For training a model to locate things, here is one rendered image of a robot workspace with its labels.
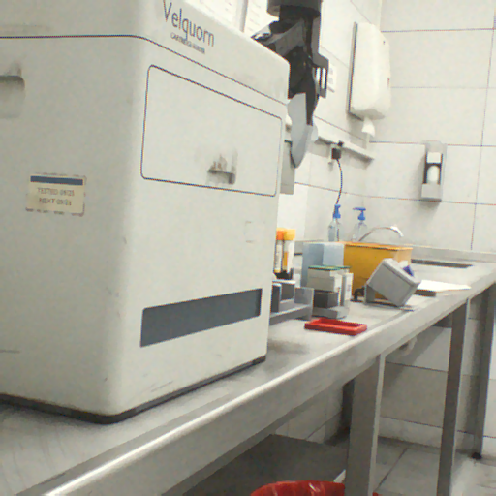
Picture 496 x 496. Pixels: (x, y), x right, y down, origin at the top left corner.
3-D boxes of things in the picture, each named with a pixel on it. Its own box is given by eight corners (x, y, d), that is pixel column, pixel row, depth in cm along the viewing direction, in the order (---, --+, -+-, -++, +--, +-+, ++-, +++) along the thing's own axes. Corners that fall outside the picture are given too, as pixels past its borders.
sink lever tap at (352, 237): (399, 259, 295) (403, 225, 295) (343, 253, 305) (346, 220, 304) (408, 258, 311) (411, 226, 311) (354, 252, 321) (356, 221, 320)
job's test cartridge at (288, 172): (262, 192, 98) (265, 144, 97) (294, 195, 95) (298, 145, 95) (248, 190, 94) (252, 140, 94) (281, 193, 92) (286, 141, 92)
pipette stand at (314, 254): (326, 301, 130) (332, 244, 129) (291, 295, 133) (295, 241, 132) (347, 297, 138) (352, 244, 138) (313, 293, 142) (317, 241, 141)
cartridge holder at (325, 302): (337, 320, 107) (339, 295, 107) (280, 311, 111) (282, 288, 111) (348, 316, 112) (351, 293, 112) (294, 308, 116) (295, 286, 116)
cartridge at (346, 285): (343, 308, 122) (347, 267, 122) (316, 304, 124) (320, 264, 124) (350, 305, 126) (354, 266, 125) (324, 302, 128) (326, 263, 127)
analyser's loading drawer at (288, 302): (244, 343, 71) (248, 291, 71) (184, 333, 74) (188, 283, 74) (311, 321, 90) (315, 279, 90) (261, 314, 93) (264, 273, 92)
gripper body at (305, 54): (327, 104, 99) (335, 12, 98) (302, 92, 91) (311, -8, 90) (276, 103, 102) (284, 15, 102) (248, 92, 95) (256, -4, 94)
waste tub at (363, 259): (393, 301, 139) (398, 248, 138) (325, 293, 144) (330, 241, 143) (408, 295, 151) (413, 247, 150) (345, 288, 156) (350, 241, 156)
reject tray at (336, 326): (354, 336, 94) (355, 329, 94) (303, 328, 96) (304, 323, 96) (367, 329, 100) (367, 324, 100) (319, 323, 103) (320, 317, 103)
